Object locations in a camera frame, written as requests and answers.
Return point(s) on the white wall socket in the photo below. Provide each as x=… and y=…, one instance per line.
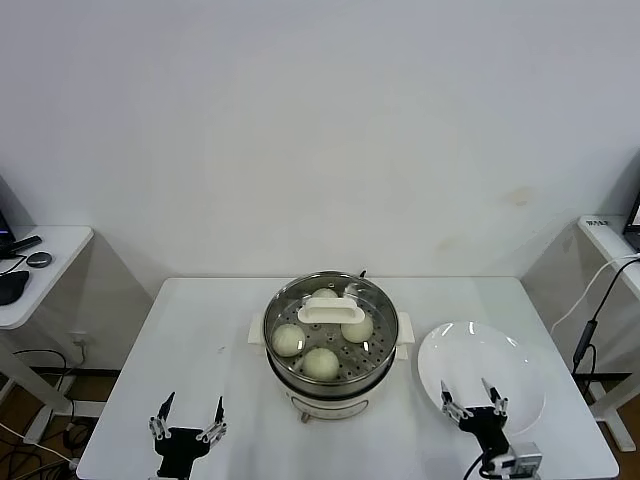
x=82, y=340

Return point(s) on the dark laptop with blue light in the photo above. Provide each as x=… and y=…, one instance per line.
x=4, y=245

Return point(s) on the printed desk label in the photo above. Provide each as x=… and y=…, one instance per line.
x=597, y=222

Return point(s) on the perforated stainless steel steamer basket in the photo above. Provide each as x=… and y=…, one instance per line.
x=380, y=372

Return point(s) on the black remote stick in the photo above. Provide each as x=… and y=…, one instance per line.
x=25, y=243

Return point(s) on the round white plate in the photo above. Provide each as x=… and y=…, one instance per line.
x=465, y=360

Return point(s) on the cream electric cooking pot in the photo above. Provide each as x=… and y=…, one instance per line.
x=325, y=402

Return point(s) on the white steamed baozi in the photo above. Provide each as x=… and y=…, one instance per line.
x=359, y=331
x=287, y=340
x=325, y=293
x=321, y=364

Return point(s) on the black computer mouse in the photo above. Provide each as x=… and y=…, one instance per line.
x=11, y=289

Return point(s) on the white side desk with label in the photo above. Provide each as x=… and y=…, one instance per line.
x=600, y=235

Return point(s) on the black laptop with lit screen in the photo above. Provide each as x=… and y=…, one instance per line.
x=634, y=225

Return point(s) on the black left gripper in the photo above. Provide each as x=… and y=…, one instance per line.
x=180, y=442

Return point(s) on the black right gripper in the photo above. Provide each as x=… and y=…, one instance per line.
x=485, y=425

